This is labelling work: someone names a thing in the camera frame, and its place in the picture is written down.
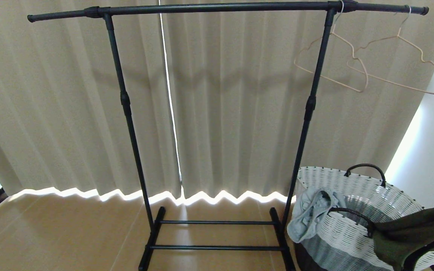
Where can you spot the beige curtain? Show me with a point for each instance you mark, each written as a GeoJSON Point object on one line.
{"type": "Point", "coordinates": [239, 113]}

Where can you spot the white laundry basket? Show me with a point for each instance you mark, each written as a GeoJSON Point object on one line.
{"type": "Point", "coordinates": [333, 233]}

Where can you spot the green printed t-shirt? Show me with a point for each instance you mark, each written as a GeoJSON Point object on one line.
{"type": "Point", "coordinates": [409, 233]}

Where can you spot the pale grey garment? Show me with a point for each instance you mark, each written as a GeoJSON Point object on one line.
{"type": "Point", "coordinates": [307, 218]}

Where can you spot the pink clothes hanger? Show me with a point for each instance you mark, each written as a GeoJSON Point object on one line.
{"type": "Point", "coordinates": [367, 79]}
{"type": "Point", "coordinates": [410, 43]}

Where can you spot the black clothes rack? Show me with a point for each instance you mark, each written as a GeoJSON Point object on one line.
{"type": "Point", "coordinates": [125, 99]}

